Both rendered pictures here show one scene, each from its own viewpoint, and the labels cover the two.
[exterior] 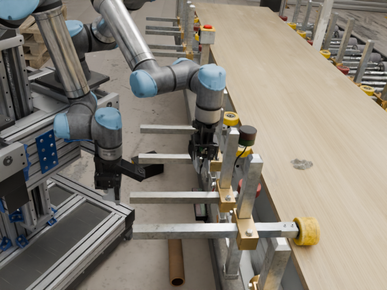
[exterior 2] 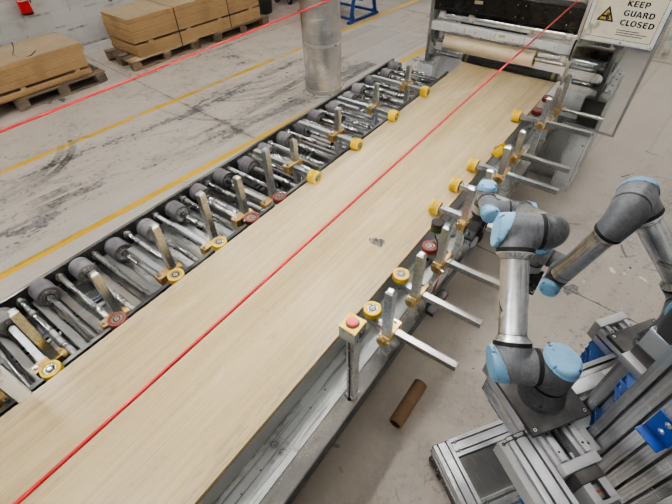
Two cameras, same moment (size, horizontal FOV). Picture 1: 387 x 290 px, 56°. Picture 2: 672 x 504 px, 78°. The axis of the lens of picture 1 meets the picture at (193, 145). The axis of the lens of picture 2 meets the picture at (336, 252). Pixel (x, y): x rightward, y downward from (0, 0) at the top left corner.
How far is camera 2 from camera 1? 2.53 m
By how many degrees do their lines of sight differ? 91
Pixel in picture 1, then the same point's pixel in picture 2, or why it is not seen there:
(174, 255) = (411, 400)
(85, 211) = (485, 482)
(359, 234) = (402, 202)
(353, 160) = (336, 228)
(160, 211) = (380, 478)
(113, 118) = not seen: hidden behind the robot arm
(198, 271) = (393, 387)
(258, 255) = not seen: hidden behind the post
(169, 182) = not seen: outside the picture
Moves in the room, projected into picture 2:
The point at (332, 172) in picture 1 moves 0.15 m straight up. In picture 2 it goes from (364, 229) to (365, 207)
